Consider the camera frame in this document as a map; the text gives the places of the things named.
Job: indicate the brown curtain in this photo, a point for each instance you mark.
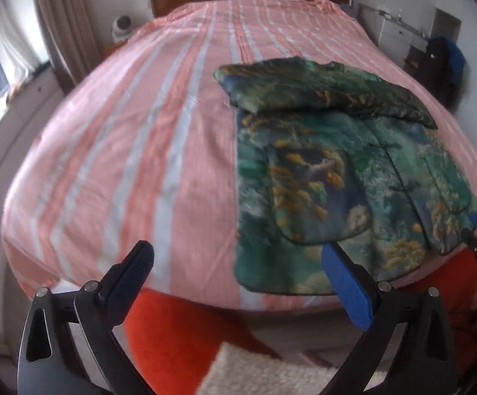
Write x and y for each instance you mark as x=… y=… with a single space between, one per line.
x=65 y=16

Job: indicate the orange fleece robe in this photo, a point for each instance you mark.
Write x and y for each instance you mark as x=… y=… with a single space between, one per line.
x=172 y=337

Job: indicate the green patterned padded jacket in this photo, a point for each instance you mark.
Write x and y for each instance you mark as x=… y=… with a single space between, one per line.
x=345 y=173

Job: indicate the white window seat cabinet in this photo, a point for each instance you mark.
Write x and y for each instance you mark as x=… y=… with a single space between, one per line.
x=16 y=123

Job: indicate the blue garment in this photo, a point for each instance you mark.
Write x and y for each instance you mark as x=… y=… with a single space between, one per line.
x=456 y=57

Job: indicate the bed with pink striped cover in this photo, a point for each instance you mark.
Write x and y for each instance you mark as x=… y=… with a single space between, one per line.
x=139 y=131

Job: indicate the white dresser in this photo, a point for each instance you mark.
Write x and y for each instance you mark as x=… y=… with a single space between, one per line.
x=395 y=35

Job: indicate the black jacket on chair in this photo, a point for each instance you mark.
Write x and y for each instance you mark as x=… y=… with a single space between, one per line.
x=436 y=61

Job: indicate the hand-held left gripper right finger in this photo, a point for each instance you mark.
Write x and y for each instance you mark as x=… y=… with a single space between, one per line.
x=347 y=284

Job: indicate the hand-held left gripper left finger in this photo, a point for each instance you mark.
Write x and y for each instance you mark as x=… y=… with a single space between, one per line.
x=133 y=271

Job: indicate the white sheer curtain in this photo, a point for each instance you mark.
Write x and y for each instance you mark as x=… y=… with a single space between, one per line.
x=16 y=37

